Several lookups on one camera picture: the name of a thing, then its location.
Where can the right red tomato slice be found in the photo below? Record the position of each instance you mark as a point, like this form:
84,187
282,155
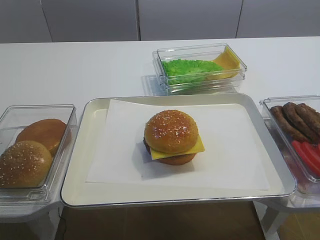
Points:
316,148

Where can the plain bun bottom in container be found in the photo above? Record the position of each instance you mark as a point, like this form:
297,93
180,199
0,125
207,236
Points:
48,132

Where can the middle brown patty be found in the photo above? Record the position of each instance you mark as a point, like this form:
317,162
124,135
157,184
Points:
289,110

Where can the green lettuce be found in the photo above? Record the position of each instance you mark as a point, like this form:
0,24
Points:
183,71

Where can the white paper sheet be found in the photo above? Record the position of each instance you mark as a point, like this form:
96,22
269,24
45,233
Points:
232,159

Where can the right brown patty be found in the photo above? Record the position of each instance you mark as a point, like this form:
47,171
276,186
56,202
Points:
310,117

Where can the brown patty on burger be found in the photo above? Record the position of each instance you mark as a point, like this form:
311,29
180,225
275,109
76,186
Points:
146,146

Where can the red tomato slice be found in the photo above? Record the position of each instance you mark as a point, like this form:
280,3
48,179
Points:
298,148
316,148
311,152

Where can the yellow cheese slice on burger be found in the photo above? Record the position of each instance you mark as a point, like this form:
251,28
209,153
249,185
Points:
197,148

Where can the white serving tray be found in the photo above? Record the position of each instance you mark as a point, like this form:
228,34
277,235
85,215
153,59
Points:
77,191

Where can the left red tomato slice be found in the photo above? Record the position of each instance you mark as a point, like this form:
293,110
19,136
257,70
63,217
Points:
298,148

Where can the sesame bun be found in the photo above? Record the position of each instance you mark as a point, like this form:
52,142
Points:
171,131
25,164

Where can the clear patty tomato container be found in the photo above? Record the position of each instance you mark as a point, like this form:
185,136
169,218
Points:
301,172

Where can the yellow cheese slices in container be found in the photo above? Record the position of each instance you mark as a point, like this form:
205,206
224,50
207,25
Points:
229,62

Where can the left brown patty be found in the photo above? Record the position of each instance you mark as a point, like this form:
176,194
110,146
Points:
286,126

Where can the clear lettuce cheese container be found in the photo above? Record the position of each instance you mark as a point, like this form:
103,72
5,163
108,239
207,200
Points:
207,52

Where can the bottom bun on tray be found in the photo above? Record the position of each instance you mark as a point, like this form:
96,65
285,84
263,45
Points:
177,160

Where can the middle red tomato slice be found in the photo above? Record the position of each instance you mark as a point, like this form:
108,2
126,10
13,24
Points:
311,152

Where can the clear bun container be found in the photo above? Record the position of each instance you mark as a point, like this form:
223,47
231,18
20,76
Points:
17,117

